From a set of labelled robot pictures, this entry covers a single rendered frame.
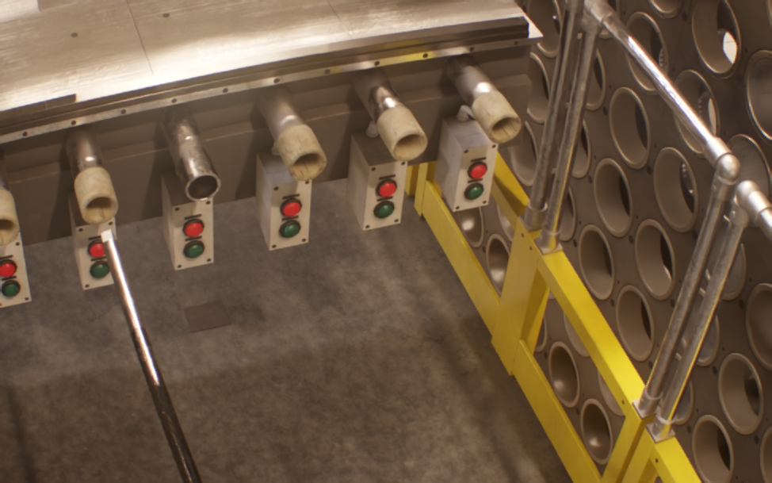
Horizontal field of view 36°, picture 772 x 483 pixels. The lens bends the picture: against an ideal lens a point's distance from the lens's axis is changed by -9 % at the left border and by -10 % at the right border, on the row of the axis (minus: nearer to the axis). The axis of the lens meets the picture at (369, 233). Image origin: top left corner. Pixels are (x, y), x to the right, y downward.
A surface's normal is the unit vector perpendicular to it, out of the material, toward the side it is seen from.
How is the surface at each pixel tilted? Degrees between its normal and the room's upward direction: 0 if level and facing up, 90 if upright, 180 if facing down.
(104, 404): 0
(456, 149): 90
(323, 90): 90
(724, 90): 90
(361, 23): 0
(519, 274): 90
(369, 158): 0
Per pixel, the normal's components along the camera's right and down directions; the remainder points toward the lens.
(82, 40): 0.07, -0.72
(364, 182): -0.93, 0.20
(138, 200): 0.36, 0.67
